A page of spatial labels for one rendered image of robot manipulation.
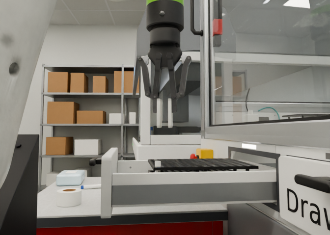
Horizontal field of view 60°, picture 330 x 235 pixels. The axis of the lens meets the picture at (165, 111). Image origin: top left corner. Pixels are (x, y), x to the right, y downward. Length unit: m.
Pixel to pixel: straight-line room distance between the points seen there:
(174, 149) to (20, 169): 1.11
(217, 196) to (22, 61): 0.45
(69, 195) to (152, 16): 0.54
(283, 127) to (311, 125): 0.08
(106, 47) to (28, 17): 4.88
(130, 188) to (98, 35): 4.73
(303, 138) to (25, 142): 0.45
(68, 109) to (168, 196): 4.11
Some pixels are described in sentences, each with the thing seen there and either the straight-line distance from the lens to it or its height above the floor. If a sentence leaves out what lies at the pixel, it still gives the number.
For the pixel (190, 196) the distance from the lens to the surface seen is 0.57.
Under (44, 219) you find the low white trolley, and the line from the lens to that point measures 0.83.
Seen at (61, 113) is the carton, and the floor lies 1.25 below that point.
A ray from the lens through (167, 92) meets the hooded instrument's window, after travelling 1.52.
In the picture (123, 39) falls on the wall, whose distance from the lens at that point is 5.11.
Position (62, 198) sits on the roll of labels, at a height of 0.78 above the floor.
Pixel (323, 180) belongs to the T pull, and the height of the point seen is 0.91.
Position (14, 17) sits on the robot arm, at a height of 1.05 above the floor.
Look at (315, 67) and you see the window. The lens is 0.54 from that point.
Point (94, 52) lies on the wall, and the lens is 5.12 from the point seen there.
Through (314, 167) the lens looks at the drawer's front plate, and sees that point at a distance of 0.48.
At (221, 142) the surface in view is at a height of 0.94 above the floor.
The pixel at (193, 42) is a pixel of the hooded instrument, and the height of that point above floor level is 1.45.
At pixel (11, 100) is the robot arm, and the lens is 0.22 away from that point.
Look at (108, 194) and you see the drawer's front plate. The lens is 0.54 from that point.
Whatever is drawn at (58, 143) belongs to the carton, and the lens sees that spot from 4.64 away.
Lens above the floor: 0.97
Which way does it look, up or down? 4 degrees up
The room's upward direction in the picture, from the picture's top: straight up
